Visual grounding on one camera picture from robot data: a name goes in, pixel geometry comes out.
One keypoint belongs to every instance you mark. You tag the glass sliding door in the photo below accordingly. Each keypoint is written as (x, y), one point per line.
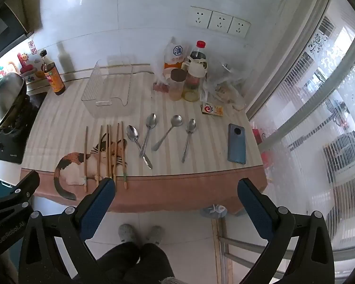
(313, 124)

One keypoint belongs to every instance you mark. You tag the metal spoon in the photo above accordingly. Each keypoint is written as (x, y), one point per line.
(132, 133)
(191, 125)
(151, 121)
(176, 121)

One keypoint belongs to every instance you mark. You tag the colourful packets by stove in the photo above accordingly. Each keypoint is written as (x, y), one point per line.
(26, 65)

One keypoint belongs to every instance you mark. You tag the red cap dark bottle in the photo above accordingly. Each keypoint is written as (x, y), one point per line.
(196, 60)

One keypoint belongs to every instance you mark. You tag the steel wok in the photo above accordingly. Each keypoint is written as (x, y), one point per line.
(6, 97)

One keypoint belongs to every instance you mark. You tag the row of wooden chopsticks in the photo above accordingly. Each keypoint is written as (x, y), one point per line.
(117, 142)

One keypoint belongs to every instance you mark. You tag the grey slipper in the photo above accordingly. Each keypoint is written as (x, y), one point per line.
(155, 234)
(127, 233)

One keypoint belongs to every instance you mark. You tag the teal cabinet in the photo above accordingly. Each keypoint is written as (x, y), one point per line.
(4, 190)

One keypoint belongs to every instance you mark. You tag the crumpled clear plastic bags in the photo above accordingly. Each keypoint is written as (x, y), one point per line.
(227, 88)

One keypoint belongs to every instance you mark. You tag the white orange seasoning bag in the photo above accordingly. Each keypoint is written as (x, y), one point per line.
(176, 53)

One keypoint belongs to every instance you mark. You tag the striped cat print tablecloth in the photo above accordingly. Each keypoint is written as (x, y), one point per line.
(195, 183)

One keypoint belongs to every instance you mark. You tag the jar with dark lid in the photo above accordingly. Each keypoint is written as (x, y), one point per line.
(177, 77)

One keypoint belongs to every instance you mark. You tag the person's dark trouser legs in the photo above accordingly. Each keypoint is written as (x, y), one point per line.
(136, 263)

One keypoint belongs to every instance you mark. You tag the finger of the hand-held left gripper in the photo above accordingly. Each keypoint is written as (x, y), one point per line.
(25, 188)

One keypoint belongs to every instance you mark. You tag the brown sauce bottle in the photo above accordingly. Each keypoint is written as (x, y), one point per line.
(55, 80)

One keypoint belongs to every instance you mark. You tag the blue smartphone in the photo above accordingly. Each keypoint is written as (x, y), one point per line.
(236, 143)

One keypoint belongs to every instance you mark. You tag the translucent plastic bag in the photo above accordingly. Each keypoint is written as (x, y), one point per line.
(159, 71)

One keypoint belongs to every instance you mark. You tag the red window decal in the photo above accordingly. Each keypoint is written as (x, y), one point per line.
(256, 134)

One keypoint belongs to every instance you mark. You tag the blue white shoe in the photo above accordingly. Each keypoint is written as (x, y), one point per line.
(214, 211)

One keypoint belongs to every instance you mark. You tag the clear plastic container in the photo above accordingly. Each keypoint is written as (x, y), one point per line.
(102, 103)

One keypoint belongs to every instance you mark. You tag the pink packet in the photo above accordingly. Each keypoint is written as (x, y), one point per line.
(161, 87)

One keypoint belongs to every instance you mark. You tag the white wall socket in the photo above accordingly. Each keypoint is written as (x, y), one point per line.
(199, 17)
(239, 27)
(220, 22)

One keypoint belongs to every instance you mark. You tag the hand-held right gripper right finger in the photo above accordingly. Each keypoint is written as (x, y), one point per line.
(254, 204)

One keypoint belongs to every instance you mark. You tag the kitchen range hood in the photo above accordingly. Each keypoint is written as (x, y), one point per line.
(6, 20)

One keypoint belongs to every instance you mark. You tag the red stamp wall sticker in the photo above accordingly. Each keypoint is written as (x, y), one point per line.
(32, 47)

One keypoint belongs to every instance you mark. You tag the black gas stove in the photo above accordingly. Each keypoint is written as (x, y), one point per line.
(14, 145)

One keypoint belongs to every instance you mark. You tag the small printed card box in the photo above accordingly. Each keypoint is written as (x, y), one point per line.
(211, 109)

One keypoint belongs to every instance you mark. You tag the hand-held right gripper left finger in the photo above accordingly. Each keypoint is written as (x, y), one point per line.
(99, 202)

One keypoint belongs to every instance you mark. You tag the metal table frame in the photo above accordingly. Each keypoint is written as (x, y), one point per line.
(224, 242)

